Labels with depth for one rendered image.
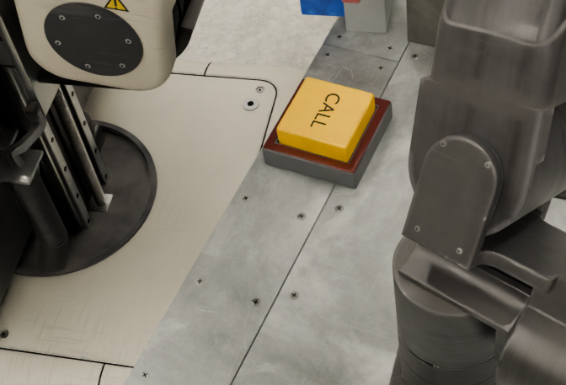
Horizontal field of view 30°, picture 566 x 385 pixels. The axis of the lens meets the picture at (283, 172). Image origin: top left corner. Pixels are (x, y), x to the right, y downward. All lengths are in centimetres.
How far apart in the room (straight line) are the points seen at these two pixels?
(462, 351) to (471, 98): 13
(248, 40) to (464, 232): 167
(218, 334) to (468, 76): 38
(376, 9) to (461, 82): 47
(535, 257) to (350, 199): 36
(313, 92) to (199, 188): 69
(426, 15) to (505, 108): 46
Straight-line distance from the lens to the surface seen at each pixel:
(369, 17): 93
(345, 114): 83
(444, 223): 46
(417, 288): 49
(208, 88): 164
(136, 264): 146
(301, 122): 83
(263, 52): 208
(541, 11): 44
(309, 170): 83
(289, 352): 75
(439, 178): 46
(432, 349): 51
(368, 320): 76
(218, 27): 214
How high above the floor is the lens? 146
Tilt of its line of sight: 51 degrees down
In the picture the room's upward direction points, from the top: 11 degrees counter-clockwise
